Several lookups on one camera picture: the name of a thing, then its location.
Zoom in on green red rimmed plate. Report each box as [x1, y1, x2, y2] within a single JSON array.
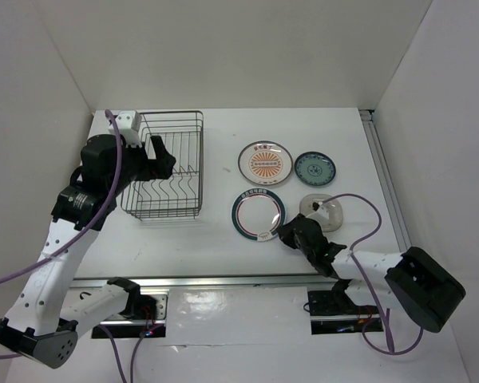
[[231, 188, 287, 242]]

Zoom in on small blue patterned plate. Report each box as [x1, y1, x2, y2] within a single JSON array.
[[294, 152, 337, 188]]

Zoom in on aluminium side rail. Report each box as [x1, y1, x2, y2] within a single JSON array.
[[358, 109, 412, 250]]

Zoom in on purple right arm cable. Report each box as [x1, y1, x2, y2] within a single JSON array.
[[321, 193, 424, 355]]

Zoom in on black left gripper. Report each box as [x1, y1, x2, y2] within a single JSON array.
[[109, 135, 176, 194]]

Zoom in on aluminium front rail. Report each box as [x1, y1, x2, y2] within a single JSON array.
[[69, 272, 344, 291]]

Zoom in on orange sunburst plate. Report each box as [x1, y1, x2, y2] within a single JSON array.
[[237, 140, 293, 186]]

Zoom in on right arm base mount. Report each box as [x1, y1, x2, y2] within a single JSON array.
[[303, 290, 383, 335]]

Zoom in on small beige speckled dish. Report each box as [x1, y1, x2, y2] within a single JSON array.
[[299, 194, 343, 233]]

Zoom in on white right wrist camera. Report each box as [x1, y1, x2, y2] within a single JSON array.
[[307, 201, 331, 220]]

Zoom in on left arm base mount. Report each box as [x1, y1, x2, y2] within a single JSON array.
[[101, 290, 168, 340]]

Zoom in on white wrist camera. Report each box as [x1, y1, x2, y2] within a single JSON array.
[[307, 201, 331, 220], [105, 109, 142, 148]]

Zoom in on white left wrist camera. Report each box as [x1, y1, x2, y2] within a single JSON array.
[[105, 109, 142, 148]]

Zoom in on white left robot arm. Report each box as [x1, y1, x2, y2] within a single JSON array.
[[0, 134, 176, 369]]

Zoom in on metal wire dish rack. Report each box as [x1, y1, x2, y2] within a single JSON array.
[[121, 110, 204, 221]]

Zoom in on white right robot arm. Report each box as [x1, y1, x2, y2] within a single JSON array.
[[277, 215, 466, 333]]

